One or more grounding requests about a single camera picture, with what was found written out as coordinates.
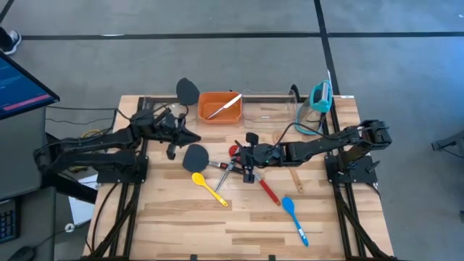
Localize black table clamp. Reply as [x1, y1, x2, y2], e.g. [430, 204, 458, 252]
[289, 84, 302, 103]

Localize black keyboard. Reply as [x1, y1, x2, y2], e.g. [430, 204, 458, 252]
[0, 208, 19, 244]

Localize steel grater teal handle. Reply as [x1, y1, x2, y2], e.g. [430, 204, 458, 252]
[294, 80, 334, 136]

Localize black aluminium table frame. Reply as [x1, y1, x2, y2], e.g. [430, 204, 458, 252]
[81, 94, 399, 261]

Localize round black spatula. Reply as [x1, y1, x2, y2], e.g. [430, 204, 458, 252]
[182, 144, 244, 176]
[175, 77, 201, 107]

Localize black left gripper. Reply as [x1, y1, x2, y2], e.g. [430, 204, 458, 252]
[152, 107, 202, 160]

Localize black stand leg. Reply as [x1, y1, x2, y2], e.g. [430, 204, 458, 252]
[431, 130, 464, 152]

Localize computer monitor blue screen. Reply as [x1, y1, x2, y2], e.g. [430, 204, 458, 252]
[0, 50, 61, 120]

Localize black computer mouse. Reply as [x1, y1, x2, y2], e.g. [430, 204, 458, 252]
[7, 246, 36, 261]

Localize orange plastic bin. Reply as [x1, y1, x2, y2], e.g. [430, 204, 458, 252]
[197, 91, 243, 125]

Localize person's foot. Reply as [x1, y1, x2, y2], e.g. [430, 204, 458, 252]
[0, 27, 22, 56]

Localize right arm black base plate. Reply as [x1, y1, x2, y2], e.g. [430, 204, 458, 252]
[324, 154, 378, 185]

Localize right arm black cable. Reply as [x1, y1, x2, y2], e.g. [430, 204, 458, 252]
[275, 121, 327, 149]

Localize red spoon steel shaft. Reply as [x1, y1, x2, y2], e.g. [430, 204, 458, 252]
[228, 144, 282, 207]

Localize grey cabinet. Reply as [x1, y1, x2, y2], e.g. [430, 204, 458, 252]
[0, 107, 48, 200]

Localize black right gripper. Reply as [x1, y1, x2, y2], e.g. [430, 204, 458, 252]
[231, 132, 287, 184]

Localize blue silicone spoon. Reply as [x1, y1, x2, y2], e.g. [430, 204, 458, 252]
[281, 196, 310, 248]

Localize wooden slotted spatula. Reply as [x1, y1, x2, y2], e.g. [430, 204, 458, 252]
[272, 130, 305, 194]

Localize yellow silicone spoon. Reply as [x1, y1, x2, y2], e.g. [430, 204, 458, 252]
[191, 172, 229, 207]

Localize white box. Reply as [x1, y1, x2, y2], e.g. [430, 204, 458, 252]
[68, 175, 99, 225]

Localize clear plastic bin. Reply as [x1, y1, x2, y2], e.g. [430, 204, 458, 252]
[143, 96, 199, 131]
[241, 89, 299, 130]

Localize metal tongs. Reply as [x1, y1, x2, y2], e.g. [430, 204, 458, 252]
[205, 93, 243, 120]

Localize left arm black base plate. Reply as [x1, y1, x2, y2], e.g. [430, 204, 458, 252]
[96, 155, 149, 185]

